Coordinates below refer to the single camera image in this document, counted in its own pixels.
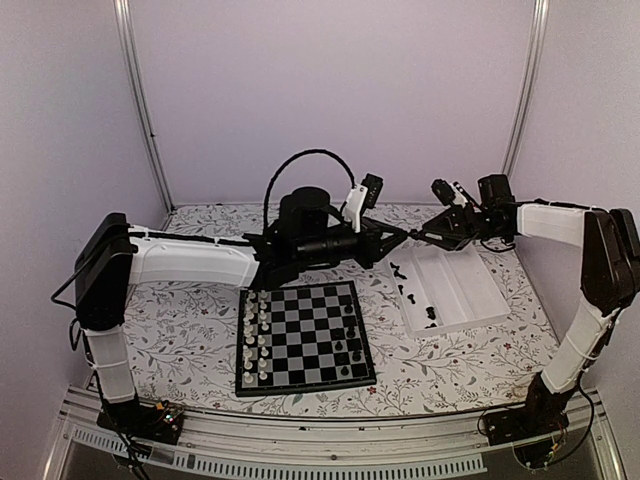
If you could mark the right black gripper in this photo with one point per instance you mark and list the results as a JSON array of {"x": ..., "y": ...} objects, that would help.
[{"x": 459, "y": 230}]

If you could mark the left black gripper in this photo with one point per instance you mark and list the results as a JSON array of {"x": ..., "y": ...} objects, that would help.
[{"x": 373, "y": 247}]

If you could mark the black and grey chessboard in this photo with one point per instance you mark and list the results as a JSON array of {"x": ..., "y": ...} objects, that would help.
[{"x": 288, "y": 333}]

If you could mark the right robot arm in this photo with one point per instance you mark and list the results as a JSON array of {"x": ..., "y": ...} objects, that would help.
[{"x": 609, "y": 270}]

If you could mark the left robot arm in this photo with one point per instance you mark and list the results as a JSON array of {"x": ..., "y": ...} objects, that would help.
[{"x": 121, "y": 259}]

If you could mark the white rook piece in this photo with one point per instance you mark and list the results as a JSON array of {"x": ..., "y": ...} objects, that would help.
[{"x": 248, "y": 301}]

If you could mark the white plastic piece tray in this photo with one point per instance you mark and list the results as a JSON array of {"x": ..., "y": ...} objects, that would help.
[{"x": 457, "y": 284}]

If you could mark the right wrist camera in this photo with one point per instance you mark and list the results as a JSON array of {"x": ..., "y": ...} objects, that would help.
[{"x": 451, "y": 193}]

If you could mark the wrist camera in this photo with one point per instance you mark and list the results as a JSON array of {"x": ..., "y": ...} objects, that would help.
[
  {"x": 361, "y": 197},
  {"x": 451, "y": 193}
]

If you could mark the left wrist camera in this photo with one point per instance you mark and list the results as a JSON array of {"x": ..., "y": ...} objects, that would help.
[{"x": 361, "y": 197}]

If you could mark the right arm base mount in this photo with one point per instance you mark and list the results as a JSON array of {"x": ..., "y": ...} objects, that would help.
[{"x": 530, "y": 430}]

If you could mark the right aluminium frame post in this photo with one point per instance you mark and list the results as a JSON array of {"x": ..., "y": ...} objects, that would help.
[{"x": 534, "y": 51}]

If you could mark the aluminium frame post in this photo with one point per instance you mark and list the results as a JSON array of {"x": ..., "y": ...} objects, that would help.
[
  {"x": 125, "y": 29},
  {"x": 534, "y": 51}
]

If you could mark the aluminium front rail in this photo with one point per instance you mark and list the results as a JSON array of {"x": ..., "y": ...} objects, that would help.
[{"x": 234, "y": 445}]

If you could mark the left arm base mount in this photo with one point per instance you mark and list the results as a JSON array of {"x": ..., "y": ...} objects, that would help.
[{"x": 161, "y": 422}]

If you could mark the left aluminium frame post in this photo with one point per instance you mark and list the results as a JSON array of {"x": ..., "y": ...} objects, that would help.
[{"x": 125, "y": 29}]

